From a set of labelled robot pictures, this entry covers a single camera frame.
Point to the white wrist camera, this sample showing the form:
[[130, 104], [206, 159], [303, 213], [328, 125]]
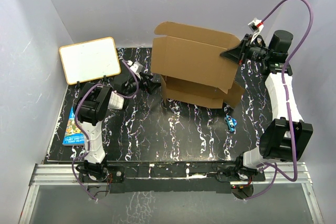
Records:
[[136, 67], [256, 25]]

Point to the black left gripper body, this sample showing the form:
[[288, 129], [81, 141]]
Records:
[[142, 85]]

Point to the blue treehouse book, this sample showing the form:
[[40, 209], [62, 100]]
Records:
[[73, 136]]

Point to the brown cardboard box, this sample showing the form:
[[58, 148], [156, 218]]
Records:
[[187, 59]]

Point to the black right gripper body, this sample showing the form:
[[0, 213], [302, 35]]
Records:
[[254, 52]]

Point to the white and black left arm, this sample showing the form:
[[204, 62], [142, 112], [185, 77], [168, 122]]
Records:
[[90, 110]]

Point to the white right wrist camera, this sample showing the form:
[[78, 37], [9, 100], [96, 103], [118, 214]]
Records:
[[256, 25]]

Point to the small orange-framed whiteboard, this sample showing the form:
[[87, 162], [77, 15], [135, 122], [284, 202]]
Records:
[[90, 60]]

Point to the black mounting base bracket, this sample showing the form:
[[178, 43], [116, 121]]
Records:
[[223, 177]]

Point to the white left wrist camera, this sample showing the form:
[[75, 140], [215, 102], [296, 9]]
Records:
[[136, 67]]

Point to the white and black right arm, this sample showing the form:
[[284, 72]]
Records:
[[287, 136]]

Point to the small blue toy car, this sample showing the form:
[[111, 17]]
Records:
[[231, 123]]

